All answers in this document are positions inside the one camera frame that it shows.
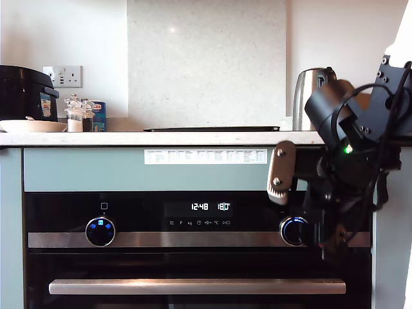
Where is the black rice cooker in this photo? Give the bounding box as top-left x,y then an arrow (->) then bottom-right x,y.
0,65 -> 61,122

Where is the clear pepper grinder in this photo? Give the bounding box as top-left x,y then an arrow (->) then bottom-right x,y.
80,98 -> 95,133

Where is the black built-in oven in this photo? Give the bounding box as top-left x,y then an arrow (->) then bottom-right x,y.
23,191 -> 374,309

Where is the white printed label sticker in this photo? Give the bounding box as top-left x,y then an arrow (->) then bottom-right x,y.
144,148 -> 268,165

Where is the blue salt tub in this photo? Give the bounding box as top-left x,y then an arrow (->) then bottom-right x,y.
91,101 -> 107,132

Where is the oven knob with blue ring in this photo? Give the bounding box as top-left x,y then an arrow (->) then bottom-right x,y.
278,216 -> 312,248

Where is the grey-green filler panel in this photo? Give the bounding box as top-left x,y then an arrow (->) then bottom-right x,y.
22,147 -> 310,192

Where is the white shallow bowl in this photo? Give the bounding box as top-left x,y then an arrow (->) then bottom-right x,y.
0,119 -> 68,133

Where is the black glass hob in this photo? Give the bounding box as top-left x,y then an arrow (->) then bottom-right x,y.
142,126 -> 280,133

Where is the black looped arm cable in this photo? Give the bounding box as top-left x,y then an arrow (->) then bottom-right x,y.
333,83 -> 398,136

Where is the white double wall socket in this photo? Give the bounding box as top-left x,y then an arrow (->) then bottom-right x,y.
42,65 -> 83,89

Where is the steel electric kettle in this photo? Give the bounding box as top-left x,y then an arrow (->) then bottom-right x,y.
292,66 -> 337,131

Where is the pale green cabinet front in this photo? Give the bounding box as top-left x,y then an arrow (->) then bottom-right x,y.
0,147 -> 24,309
373,146 -> 405,309

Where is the steel oven door handle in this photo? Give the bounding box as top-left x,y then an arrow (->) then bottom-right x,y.
48,279 -> 347,295

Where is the long black arm cable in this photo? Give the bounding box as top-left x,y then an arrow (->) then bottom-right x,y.
339,61 -> 412,245

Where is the speckled stone splashback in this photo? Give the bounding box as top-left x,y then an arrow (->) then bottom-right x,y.
126,0 -> 287,128

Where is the oven knob with blue icons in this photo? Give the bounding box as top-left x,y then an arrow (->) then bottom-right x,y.
85,216 -> 117,248

